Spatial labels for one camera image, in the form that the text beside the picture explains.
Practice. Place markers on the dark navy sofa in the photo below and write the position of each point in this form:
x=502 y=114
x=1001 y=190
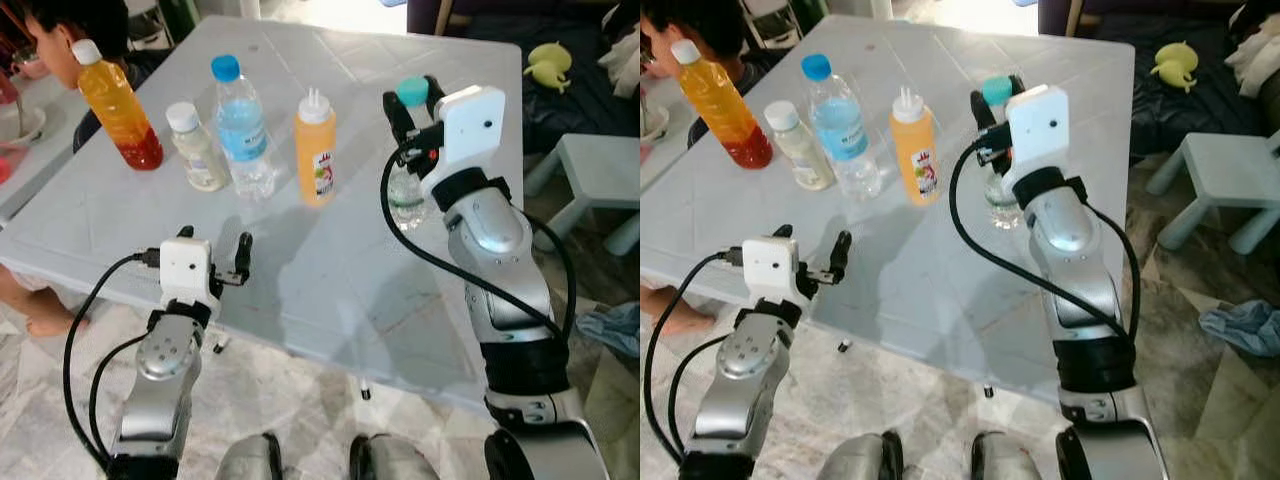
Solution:
x=590 y=110
x=1200 y=115

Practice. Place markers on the grey robot leg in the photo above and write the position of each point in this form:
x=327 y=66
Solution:
x=248 y=460
x=395 y=462
x=1010 y=462
x=860 y=460

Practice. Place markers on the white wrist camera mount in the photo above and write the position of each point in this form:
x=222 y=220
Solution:
x=185 y=270
x=770 y=268
x=470 y=130
x=1040 y=130

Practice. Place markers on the orange red juice bottle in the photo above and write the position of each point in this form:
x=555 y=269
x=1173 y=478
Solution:
x=120 y=115
x=725 y=110

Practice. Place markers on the green plush toy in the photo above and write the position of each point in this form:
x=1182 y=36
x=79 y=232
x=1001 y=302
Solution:
x=1177 y=65
x=550 y=65

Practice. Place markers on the orange squeeze bottle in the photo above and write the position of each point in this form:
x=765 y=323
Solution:
x=315 y=150
x=915 y=150

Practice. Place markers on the water bottle blue cap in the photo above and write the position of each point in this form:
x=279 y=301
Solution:
x=845 y=135
x=243 y=135

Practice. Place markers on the small cream bottle white cap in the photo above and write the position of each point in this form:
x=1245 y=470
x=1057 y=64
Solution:
x=200 y=155
x=805 y=155

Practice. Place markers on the clear bottle teal cap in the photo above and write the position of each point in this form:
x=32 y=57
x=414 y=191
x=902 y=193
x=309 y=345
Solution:
x=412 y=92
x=996 y=91

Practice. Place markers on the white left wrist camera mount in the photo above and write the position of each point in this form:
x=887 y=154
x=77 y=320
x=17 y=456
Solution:
x=185 y=270
x=770 y=268

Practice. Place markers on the crumpled blue-grey cloth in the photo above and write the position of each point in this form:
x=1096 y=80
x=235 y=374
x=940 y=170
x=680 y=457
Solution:
x=615 y=330
x=1245 y=325

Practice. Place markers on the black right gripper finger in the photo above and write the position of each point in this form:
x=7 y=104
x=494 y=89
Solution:
x=397 y=115
x=980 y=110
x=1016 y=85
x=437 y=92

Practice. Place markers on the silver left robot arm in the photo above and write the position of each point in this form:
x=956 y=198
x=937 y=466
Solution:
x=160 y=390
x=740 y=390

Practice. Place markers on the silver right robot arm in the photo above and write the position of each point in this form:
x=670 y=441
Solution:
x=1065 y=230
x=490 y=240

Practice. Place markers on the pale blue plastic stool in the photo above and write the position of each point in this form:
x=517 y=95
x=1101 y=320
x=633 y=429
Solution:
x=600 y=170
x=1225 y=170

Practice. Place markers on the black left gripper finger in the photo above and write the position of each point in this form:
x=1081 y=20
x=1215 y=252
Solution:
x=841 y=252
x=243 y=255
x=783 y=232
x=185 y=233

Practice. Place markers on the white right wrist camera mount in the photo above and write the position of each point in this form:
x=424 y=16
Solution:
x=470 y=130
x=1040 y=130

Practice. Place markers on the grey robot right leg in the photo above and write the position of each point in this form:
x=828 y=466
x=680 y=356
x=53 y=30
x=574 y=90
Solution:
x=1010 y=462
x=395 y=462

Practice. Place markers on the dark-haired child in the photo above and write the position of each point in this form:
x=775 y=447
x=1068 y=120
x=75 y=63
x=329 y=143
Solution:
x=60 y=25
x=690 y=20

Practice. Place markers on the crumpled white cloth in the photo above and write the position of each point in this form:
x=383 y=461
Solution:
x=1255 y=60

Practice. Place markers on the grey robot left leg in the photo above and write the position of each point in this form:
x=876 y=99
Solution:
x=860 y=460
x=248 y=460

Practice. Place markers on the pale grey plastic table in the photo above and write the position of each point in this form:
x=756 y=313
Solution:
x=940 y=280
x=330 y=270

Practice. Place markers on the white bowl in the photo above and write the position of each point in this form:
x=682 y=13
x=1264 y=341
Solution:
x=655 y=122
x=20 y=125

